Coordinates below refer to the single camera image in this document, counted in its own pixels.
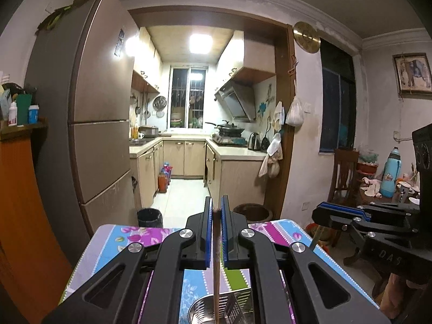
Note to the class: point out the round brass wall plate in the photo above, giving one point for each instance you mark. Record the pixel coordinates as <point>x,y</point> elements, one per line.
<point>306,37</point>

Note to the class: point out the dark curtained window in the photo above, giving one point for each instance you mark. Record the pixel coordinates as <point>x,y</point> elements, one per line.
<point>339,99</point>

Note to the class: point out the dark wooden chair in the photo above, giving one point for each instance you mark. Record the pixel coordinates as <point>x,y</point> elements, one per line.
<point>341,190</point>

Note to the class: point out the orange wooden cabinet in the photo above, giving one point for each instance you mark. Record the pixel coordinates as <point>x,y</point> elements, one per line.
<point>34,269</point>

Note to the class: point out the steel range hood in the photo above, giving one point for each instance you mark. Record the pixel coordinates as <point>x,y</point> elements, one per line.
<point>239,99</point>

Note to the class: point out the person's right hand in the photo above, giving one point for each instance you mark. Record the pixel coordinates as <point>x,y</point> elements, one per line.
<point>394,293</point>

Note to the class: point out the brown steel refrigerator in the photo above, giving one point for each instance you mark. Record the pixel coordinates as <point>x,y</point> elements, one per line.
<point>82,76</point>

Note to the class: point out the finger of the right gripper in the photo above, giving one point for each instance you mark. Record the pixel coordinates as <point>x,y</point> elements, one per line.
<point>391,209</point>
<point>335,216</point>

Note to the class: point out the black trash bin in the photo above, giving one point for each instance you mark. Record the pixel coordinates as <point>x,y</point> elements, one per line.
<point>150,217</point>

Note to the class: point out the blue perforated utensil holder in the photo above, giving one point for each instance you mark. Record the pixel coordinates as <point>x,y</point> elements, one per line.
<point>234,307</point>

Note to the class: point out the brown clay pot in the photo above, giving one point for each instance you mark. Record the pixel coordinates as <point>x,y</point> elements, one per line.
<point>254,213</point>

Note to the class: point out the black wok on stove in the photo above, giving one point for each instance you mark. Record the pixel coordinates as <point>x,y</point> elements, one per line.
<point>227,130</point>

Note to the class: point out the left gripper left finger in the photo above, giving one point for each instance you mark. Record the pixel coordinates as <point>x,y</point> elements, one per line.
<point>142,284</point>

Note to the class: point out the white medicine bottle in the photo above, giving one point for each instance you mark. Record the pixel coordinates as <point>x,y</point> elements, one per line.
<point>13,114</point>

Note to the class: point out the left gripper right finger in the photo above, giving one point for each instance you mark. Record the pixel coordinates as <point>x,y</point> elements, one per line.
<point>290,284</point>

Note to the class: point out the wooden chopstick one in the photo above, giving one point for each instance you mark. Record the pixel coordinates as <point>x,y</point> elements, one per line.
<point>216,263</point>

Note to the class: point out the kitchen barred window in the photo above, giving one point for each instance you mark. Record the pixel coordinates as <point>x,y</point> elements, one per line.
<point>187,98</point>

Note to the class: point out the steel electric kettle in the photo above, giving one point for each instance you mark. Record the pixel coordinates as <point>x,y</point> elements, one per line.
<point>254,142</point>

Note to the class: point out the hanging cloth towels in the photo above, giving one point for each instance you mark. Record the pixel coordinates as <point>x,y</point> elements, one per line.
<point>274,154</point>

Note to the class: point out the floral striped tablecloth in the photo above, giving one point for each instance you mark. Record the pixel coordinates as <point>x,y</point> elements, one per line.
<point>109,240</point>

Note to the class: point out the green box on cabinet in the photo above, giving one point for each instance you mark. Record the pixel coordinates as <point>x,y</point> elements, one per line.
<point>23,102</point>

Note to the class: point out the framed elephant picture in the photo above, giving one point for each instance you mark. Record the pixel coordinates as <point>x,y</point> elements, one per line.
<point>413,74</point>

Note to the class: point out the orange bottle on floor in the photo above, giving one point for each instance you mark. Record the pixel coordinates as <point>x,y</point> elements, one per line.
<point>162,182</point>

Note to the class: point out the light blue thermos bottle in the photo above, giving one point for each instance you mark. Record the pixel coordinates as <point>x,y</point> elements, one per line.
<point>391,172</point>

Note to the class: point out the white hanging plastic bag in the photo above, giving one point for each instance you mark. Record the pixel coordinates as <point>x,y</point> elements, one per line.
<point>295,115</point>

